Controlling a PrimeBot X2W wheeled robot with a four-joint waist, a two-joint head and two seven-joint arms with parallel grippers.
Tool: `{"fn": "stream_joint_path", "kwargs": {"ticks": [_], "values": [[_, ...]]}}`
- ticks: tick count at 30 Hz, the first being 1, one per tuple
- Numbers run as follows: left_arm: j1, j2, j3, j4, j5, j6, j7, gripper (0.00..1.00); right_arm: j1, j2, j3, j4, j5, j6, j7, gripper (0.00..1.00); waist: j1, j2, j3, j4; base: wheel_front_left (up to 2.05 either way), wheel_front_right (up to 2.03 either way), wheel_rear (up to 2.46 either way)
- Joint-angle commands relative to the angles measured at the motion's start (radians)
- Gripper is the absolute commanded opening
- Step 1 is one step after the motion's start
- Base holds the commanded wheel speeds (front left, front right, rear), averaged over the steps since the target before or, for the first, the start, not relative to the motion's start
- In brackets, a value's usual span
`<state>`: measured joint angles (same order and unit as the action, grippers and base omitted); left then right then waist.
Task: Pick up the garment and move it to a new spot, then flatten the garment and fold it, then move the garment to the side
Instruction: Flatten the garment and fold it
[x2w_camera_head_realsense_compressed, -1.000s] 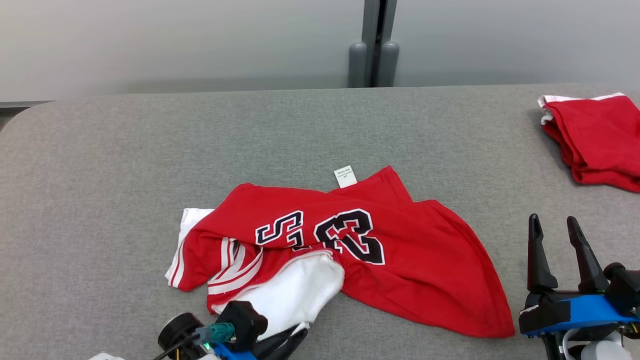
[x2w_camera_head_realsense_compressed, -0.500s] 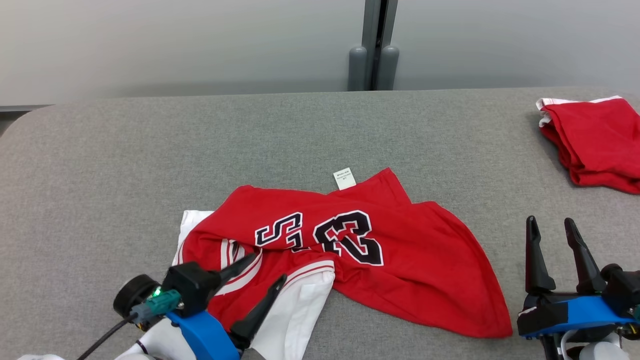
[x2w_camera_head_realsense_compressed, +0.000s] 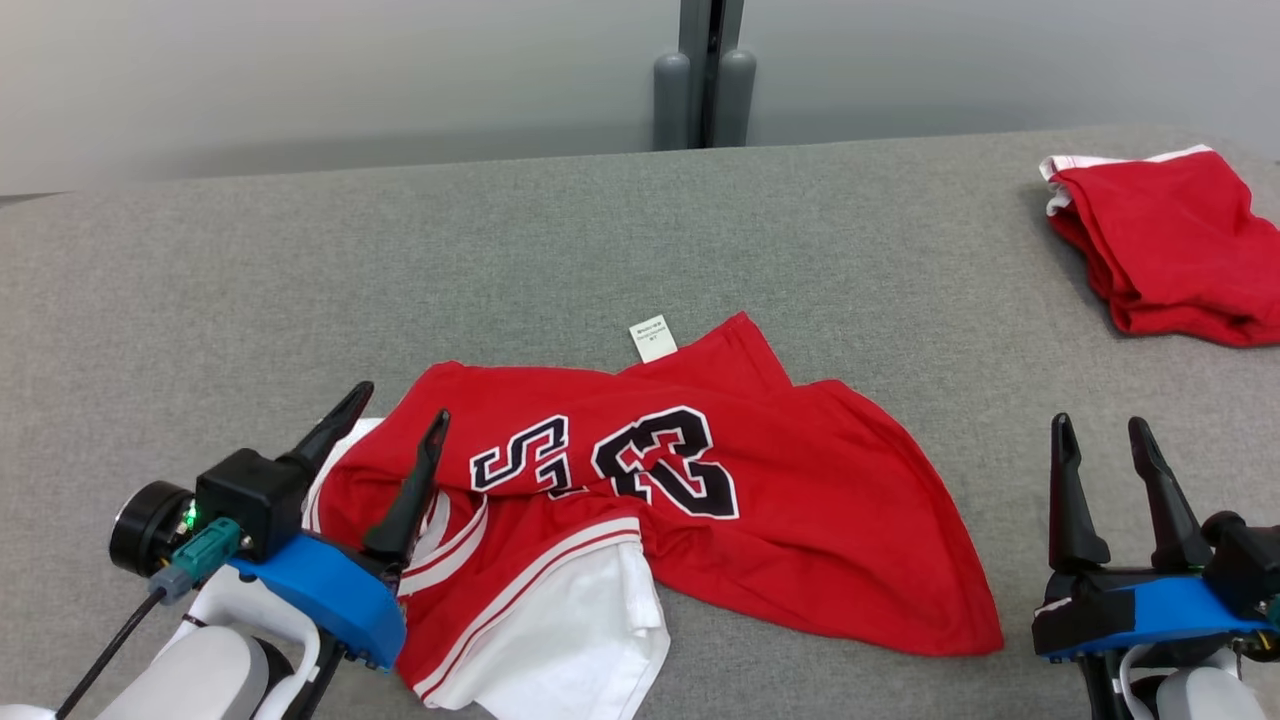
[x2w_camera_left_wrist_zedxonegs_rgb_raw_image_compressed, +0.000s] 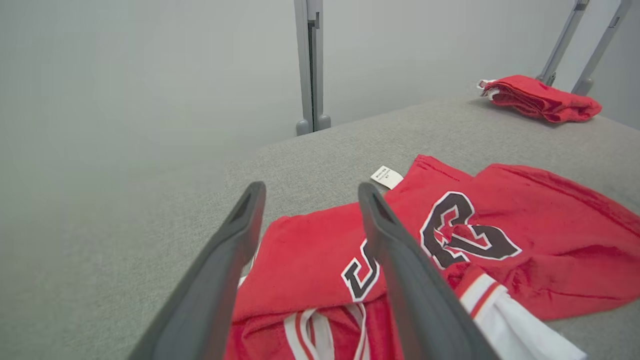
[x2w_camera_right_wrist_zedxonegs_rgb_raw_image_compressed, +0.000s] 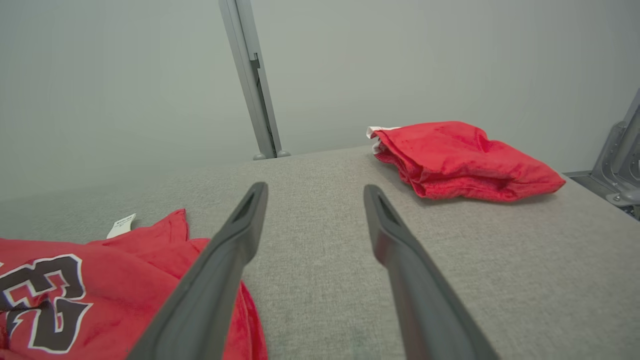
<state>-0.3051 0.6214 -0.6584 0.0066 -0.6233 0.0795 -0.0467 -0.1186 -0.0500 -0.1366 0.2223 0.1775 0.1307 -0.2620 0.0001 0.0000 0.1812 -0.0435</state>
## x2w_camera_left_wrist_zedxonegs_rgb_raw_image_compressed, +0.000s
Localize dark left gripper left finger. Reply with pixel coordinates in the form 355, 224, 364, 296
127, 181, 267, 360

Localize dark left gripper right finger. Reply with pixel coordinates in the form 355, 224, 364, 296
357, 182, 501, 360

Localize red jersey white sleeves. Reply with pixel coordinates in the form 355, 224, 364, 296
224, 154, 640, 360

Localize red shorts white stripe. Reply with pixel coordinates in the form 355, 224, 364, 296
477, 74, 603, 124

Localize grey partition post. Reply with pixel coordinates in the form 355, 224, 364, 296
293, 0, 332, 137

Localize grey angled frame legs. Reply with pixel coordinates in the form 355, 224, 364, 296
536, 0, 632, 97

